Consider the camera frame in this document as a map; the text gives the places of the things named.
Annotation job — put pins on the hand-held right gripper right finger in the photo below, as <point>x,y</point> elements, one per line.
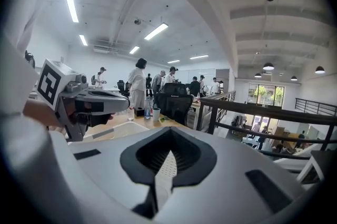
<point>200,162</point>

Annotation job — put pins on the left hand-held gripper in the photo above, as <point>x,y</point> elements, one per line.
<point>50,80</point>

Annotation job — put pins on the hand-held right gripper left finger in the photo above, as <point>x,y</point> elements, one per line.
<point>137,165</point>

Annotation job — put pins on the white cup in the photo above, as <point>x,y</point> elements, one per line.
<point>156,114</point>

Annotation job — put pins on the person's left hand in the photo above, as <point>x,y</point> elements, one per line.
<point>70,112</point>

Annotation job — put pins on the clear drinking glass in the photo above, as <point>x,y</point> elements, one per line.
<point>130,113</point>

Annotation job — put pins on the black mesh office chair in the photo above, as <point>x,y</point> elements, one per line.
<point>175,88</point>
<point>173,108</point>
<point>120,86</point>

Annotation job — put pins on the small black box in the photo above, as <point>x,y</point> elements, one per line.
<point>139,111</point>

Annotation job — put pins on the clear water bottle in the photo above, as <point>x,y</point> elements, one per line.
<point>147,109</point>

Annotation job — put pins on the long ceiling light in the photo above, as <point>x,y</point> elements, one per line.
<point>71,7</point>
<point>83,40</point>
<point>156,31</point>
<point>134,49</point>
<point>173,61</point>
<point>199,57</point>

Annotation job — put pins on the black metal railing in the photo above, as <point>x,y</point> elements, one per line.
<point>316,105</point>
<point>263,111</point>

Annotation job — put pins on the person's white sleeve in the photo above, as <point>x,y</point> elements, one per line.
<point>15,80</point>

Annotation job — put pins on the large window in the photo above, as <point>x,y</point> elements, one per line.
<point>266,94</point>

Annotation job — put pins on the black pendant lamp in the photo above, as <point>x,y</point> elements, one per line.
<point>319,70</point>
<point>258,75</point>
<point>268,66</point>
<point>294,78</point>

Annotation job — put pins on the white desk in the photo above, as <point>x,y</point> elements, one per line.
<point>313,165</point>

